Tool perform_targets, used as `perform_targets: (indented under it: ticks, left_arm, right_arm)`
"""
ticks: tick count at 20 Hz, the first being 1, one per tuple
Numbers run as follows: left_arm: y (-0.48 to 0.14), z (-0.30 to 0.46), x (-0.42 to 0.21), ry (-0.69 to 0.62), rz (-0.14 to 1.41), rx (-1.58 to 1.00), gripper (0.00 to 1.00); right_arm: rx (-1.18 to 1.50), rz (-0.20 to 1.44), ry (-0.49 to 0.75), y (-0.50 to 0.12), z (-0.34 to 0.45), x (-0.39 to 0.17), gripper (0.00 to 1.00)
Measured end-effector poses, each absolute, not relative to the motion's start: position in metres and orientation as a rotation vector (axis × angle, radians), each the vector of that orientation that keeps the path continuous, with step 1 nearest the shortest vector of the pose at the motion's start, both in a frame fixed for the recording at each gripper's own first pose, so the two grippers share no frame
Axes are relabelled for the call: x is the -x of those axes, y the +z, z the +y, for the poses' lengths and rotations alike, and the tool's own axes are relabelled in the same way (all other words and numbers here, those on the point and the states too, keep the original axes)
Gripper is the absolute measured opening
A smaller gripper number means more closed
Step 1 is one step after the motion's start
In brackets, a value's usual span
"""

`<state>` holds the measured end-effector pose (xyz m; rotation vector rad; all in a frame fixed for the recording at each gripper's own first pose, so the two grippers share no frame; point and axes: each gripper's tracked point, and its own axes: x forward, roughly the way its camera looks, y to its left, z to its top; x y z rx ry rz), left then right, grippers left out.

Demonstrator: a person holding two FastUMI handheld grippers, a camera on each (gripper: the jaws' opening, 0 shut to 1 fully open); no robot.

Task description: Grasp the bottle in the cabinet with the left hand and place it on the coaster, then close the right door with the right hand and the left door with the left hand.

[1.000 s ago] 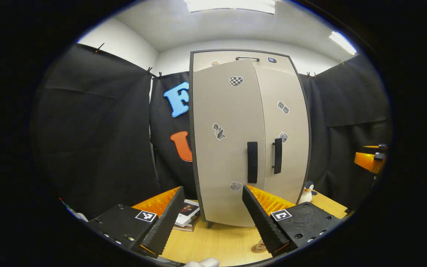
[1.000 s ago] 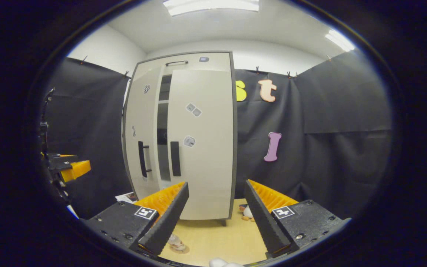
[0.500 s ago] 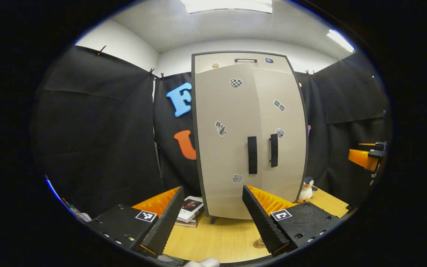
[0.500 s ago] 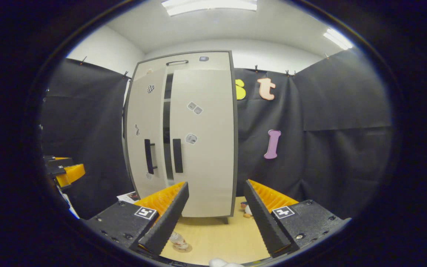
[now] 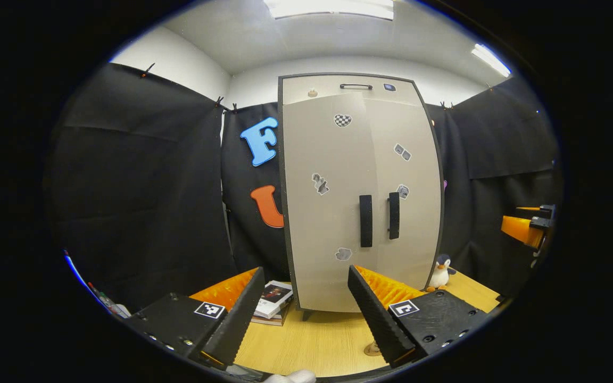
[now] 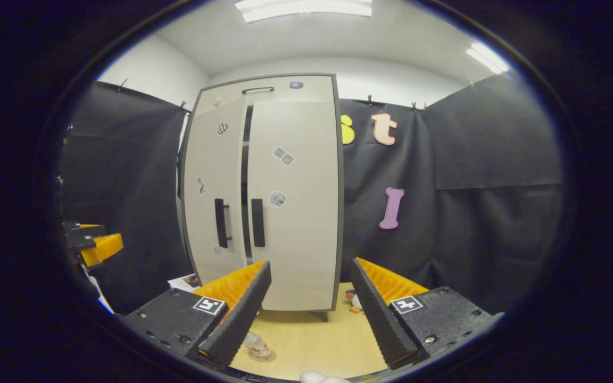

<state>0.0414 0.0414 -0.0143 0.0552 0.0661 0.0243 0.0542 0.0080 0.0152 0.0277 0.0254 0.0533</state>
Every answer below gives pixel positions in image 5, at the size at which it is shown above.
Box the grey cabinet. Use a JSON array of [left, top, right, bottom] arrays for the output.
[[277, 73, 445, 321]]

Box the penguin plush toy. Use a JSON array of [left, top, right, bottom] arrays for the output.
[[426, 254, 457, 292]]

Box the black door handle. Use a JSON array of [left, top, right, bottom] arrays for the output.
[[388, 192, 400, 240], [359, 195, 373, 248]]

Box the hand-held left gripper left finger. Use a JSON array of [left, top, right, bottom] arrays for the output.
[[126, 267, 266, 370]]

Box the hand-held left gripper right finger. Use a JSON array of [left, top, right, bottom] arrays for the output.
[[347, 265, 491, 369]]

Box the grey cabinet door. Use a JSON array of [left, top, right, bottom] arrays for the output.
[[283, 93, 376, 313], [362, 96, 442, 290]]

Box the white cover book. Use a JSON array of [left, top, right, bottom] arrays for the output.
[[256, 280, 294, 320]]

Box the ceiling light panel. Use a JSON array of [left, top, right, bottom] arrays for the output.
[[264, 0, 395, 21], [470, 44, 512, 78]]

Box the grey cabinet drawer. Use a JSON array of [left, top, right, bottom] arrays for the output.
[[282, 76, 423, 105]]

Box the black backdrop cloth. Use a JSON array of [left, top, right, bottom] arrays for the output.
[[46, 63, 562, 314]]

